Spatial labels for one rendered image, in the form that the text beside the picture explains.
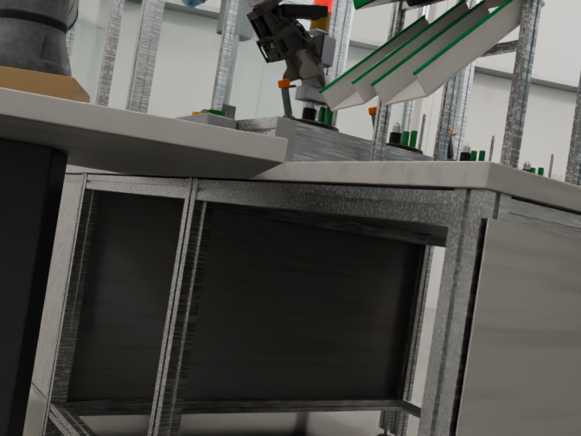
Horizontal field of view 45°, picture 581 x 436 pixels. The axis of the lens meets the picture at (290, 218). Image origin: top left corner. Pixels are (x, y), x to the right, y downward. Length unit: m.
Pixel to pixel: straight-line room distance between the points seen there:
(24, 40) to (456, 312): 0.81
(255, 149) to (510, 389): 0.40
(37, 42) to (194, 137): 0.50
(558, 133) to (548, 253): 10.25
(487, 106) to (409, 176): 9.78
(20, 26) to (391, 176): 0.67
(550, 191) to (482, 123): 9.71
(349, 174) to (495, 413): 0.36
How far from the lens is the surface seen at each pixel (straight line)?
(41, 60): 1.23
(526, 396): 0.88
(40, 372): 2.29
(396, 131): 1.68
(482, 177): 0.78
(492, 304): 0.80
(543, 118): 11.02
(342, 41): 2.95
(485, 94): 10.64
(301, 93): 1.52
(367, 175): 0.92
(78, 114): 0.81
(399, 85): 1.22
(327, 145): 1.35
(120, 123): 0.81
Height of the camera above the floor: 0.75
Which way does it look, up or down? 1 degrees up
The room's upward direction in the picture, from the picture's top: 9 degrees clockwise
